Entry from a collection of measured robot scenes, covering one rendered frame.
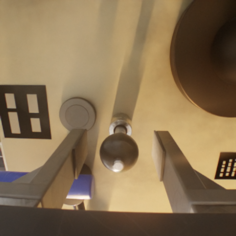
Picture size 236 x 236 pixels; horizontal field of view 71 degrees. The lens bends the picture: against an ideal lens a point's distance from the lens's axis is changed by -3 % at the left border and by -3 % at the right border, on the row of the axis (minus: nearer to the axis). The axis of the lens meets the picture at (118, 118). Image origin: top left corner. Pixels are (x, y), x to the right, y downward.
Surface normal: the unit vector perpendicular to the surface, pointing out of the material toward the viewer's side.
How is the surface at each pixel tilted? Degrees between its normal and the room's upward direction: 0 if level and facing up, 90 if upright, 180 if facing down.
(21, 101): 90
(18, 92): 90
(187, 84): 90
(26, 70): 90
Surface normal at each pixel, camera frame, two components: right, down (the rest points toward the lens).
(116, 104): -0.04, 0.29
